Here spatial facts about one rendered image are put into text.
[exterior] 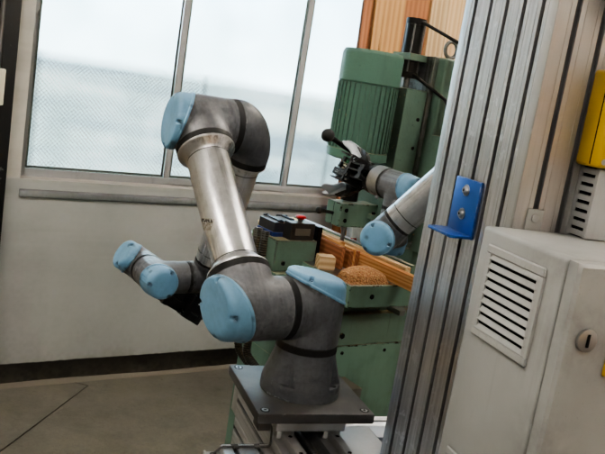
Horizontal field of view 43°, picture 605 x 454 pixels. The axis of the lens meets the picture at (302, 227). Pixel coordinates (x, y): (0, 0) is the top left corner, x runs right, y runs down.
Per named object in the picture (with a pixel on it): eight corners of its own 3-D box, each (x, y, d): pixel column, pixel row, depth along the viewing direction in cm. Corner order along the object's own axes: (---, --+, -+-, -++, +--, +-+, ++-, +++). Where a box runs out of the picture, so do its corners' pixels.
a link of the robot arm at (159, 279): (196, 268, 172) (177, 254, 181) (148, 267, 166) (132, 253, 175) (191, 301, 174) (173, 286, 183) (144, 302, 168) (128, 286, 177)
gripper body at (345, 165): (340, 149, 194) (369, 157, 184) (364, 162, 199) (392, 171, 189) (327, 176, 194) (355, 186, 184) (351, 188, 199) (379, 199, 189)
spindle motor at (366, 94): (314, 152, 225) (331, 44, 220) (361, 157, 235) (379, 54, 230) (349, 162, 211) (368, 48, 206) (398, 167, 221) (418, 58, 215)
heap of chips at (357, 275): (331, 275, 205) (333, 261, 204) (372, 275, 212) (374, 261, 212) (351, 285, 197) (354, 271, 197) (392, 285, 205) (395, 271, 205)
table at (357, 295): (210, 247, 241) (212, 229, 240) (292, 249, 258) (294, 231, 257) (317, 310, 192) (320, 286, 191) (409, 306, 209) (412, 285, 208)
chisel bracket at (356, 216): (323, 226, 227) (328, 198, 225) (360, 227, 235) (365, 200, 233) (337, 232, 221) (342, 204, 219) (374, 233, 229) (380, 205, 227)
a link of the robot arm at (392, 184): (400, 212, 174) (408, 175, 172) (371, 201, 182) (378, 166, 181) (426, 213, 178) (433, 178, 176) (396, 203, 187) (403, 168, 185)
